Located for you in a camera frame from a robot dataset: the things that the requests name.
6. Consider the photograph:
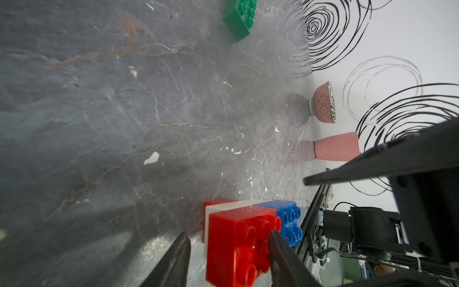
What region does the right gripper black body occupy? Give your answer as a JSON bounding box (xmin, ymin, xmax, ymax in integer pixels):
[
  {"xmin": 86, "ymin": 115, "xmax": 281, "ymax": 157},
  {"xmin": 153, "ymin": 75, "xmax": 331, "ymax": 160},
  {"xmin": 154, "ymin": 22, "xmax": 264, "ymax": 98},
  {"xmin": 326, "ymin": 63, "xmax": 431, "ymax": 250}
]
[{"xmin": 388, "ymin": 167, "xmax": 459, "ymax": 264}]

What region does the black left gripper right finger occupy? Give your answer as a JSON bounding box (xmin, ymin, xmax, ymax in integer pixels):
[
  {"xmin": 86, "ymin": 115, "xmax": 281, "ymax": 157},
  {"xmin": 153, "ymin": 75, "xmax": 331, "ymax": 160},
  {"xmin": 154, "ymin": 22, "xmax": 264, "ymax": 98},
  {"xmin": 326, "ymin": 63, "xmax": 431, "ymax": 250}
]
[{"xmin": 268, "ymin": 230, "xmax": 321, "ymax": 287}]

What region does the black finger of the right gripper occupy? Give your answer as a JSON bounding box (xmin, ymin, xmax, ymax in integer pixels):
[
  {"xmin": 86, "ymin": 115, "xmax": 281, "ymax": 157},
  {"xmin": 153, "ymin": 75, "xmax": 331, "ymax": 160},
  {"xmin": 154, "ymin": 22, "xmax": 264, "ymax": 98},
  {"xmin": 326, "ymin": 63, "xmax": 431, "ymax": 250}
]
[{"xmin": 302, "ymin": 117, "xmax": 459, "ymax": 186}]

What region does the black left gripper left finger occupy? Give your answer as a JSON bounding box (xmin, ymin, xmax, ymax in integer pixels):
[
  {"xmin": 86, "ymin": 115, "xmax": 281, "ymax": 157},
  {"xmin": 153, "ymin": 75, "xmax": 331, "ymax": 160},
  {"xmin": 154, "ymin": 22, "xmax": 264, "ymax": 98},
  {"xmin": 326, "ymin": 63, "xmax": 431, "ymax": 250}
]
[{"xmin": 140, "ymin": 232, "xmax": 191, "ymax": 287}]

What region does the red lego brick long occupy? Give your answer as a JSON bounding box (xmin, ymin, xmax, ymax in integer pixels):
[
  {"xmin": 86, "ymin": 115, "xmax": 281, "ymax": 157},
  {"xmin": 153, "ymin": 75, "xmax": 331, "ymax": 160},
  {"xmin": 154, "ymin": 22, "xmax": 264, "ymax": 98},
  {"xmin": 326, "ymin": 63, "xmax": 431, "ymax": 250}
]
[{"xmin": 206, "ymin": 205, "xmax": 282, "ymax": 287}]

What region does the blue lego brick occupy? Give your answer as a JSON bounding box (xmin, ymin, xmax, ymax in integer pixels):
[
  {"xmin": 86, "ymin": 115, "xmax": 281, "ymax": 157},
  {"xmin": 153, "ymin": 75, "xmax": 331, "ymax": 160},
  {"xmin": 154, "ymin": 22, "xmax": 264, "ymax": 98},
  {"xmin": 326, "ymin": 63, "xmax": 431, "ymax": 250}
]
[{"xmin": 258, "ymin": 200, "xmax": 303, "ymax": 248}]

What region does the white lego brick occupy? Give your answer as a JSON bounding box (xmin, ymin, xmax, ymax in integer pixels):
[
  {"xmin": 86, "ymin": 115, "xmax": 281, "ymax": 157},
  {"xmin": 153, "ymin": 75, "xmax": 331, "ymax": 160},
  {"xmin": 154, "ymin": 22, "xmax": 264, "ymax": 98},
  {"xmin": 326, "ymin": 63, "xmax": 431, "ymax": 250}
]
[{"xmin": 203, "ymin": 199, "xmax": 264, "ymax": 259}]

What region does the small red lego brick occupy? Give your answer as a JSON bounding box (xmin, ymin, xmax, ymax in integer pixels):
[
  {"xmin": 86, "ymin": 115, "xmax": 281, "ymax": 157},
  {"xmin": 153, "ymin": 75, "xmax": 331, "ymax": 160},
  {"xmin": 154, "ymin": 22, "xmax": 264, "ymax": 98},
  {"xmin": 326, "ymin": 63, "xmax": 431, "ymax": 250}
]
[{"xmin": 203, "ymin": 199, "xmax": 239, "ymax": 243}]

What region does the green lego brick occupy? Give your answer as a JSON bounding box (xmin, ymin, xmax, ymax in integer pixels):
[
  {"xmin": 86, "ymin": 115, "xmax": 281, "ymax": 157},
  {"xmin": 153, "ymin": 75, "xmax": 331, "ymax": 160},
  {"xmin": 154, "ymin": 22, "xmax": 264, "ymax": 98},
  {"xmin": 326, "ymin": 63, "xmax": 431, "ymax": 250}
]
[{"xmin": 223, "ymin": 0, "xmax": 258, "ymax": 41}]

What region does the pink plastic cup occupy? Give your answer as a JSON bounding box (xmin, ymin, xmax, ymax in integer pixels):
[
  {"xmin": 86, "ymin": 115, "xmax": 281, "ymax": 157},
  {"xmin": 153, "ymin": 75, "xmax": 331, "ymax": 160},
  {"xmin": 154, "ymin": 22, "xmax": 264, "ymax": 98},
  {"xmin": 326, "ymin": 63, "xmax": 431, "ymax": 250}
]
[{"xmin": 314, "ymin": 132, "xmax": 361, "ymax": 162}]

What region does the patterned ceramic bowl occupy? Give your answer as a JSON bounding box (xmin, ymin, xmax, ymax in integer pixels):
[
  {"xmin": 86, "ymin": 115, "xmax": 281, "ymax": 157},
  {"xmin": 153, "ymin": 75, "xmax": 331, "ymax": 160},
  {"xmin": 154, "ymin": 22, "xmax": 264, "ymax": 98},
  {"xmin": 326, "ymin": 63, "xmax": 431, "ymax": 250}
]
[{"xmin": 308, "ymin": 81, "xmax": 336, "ymax": 124}]

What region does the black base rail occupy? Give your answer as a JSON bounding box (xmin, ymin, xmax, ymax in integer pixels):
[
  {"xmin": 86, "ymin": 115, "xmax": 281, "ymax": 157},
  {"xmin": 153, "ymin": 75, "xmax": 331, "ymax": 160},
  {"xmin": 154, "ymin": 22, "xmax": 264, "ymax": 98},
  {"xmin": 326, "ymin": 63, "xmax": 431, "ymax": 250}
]
[{"xmin": 294, "ymin": 185, "xmax": 331, "ymax": 265}]

